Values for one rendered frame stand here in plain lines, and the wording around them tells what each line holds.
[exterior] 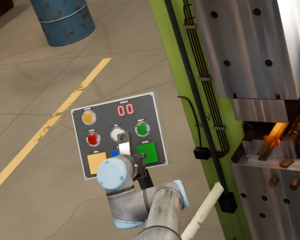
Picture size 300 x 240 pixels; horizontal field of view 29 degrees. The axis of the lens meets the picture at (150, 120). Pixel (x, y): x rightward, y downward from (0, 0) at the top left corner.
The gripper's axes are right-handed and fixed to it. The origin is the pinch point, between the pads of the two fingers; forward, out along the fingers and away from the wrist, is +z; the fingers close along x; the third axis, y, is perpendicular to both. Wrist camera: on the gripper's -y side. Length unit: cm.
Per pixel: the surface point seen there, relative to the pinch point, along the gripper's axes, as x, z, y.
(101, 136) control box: -16.6, 11.0, -9.1
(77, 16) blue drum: -152, 405, -139
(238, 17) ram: 45, -15, -38
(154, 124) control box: 4.7, 11.0, -9.5
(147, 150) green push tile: 0.5, 10.2, -0.3
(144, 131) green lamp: 0.4, 10.6, -7.6
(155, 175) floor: -41, 171, 25
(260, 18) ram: 52, -18, -35
